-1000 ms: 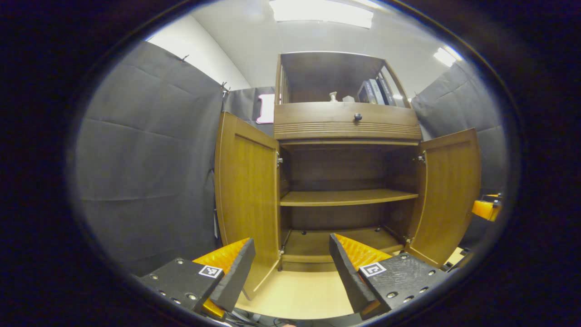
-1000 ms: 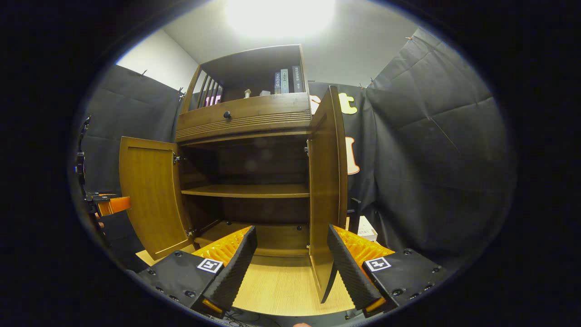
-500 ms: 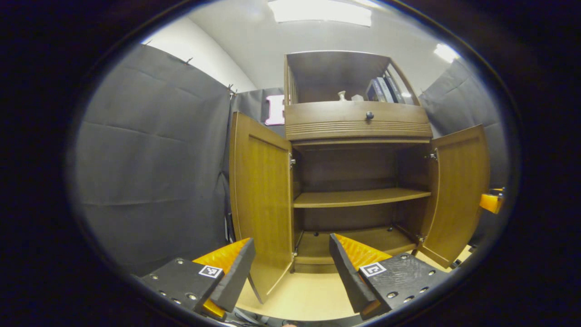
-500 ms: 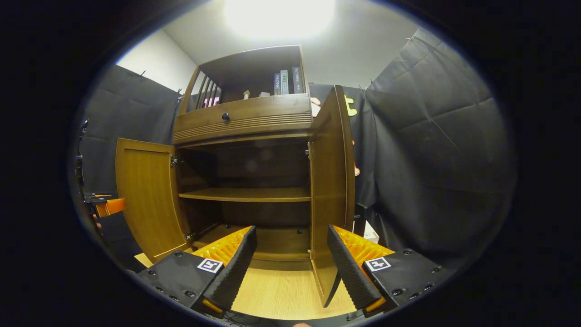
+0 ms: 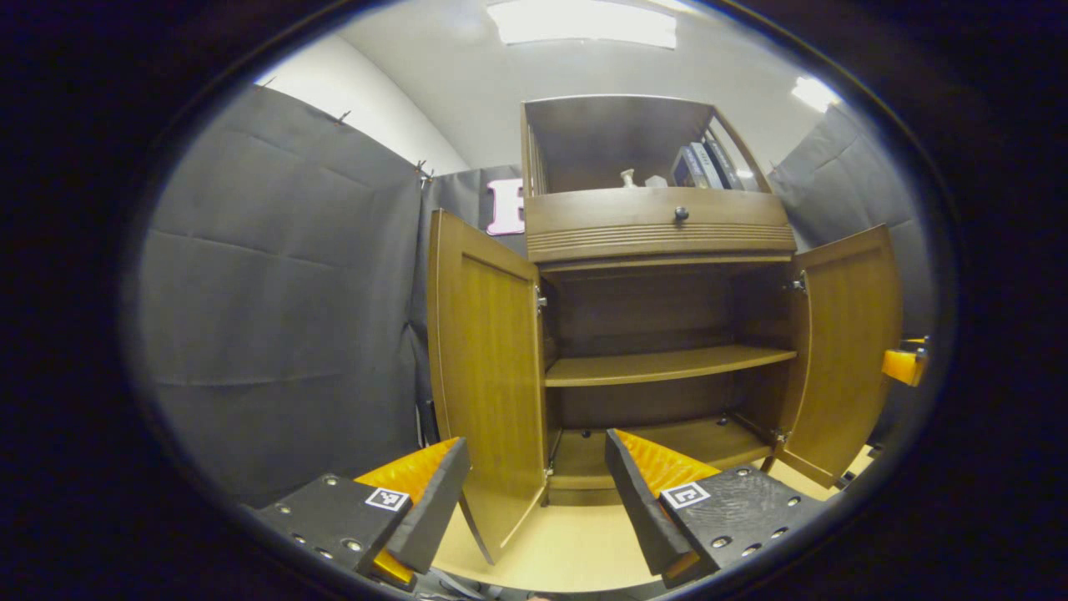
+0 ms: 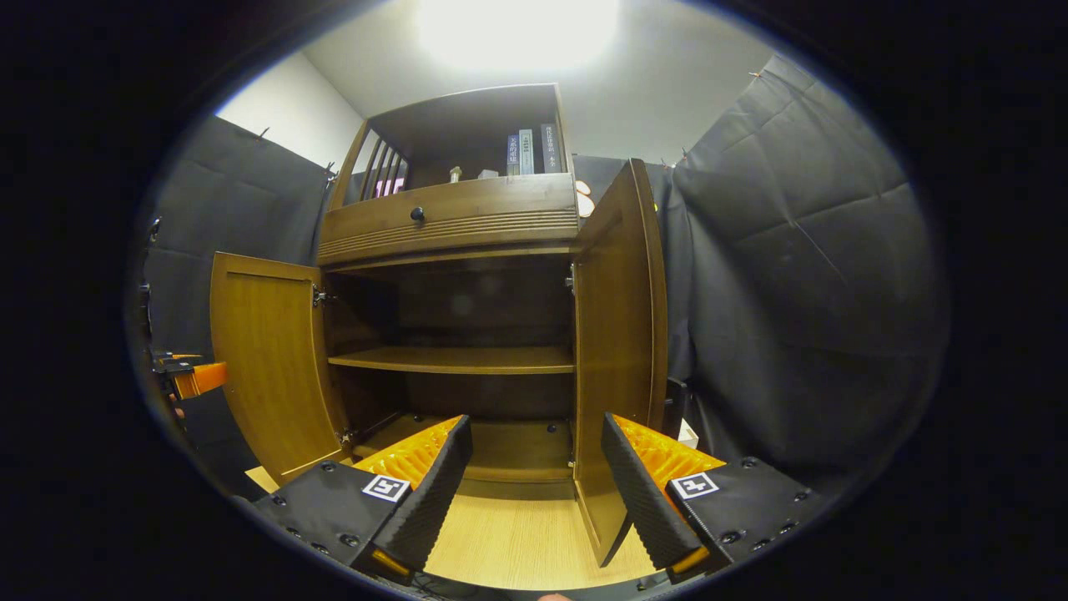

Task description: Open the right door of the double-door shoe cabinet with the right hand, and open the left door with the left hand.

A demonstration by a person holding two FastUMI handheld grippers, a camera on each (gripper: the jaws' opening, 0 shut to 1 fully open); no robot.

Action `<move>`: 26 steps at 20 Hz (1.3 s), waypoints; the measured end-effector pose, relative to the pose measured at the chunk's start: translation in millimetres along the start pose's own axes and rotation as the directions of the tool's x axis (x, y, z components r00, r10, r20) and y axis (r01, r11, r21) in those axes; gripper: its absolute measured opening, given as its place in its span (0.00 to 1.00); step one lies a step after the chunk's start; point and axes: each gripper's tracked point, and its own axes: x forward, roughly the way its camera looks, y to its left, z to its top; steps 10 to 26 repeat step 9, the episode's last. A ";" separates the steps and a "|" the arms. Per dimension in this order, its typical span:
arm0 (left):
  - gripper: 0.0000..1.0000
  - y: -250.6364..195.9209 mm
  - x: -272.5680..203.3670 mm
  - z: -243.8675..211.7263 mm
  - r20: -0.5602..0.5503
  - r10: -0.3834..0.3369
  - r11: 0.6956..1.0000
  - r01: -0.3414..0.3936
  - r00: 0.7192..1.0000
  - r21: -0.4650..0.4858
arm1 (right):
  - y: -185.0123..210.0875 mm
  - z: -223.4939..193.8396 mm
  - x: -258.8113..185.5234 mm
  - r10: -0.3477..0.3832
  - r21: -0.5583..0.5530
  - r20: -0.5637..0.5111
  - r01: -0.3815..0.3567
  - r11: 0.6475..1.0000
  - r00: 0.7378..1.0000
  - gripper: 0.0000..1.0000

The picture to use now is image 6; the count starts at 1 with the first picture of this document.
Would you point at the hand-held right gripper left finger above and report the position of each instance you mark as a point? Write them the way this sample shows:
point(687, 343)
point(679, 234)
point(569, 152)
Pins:
point(434, 492)

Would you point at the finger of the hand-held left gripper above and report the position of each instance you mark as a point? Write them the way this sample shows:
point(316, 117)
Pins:
point(209, 378)

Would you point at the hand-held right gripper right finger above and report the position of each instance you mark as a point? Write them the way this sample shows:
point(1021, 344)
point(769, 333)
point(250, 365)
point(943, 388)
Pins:
point(638, 501)

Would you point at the wooden shoe cabinet door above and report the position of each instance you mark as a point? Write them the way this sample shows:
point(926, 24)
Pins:
point(267, 359)
point(617, 351)

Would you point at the wooden double-door shoe cabinet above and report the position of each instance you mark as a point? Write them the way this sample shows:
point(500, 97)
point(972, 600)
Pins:
point(467, 309)

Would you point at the metal door hinge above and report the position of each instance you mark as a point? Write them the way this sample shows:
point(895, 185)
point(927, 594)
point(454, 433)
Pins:
point(571, 280)
point(346, 436)
point(319, 295)

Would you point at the wooden cabinet shelf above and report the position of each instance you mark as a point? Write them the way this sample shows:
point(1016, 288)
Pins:
point(459, 359)

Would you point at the wooden cabinet drawer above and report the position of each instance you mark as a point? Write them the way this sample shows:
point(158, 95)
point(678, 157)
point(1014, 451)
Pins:
point(467, 217)

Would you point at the black backdrop cloth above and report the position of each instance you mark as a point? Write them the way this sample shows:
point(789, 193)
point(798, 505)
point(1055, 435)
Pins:
point(793, 250)

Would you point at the dark blue book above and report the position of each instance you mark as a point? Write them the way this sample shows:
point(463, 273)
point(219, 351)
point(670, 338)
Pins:
point(512, 156)

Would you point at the grey book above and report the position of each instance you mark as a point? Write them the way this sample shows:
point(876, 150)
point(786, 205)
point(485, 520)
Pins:
point(526, 153)

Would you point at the large ceiling light panel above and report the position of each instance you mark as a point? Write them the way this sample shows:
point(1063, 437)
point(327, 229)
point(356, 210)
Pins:
point(517, 29)

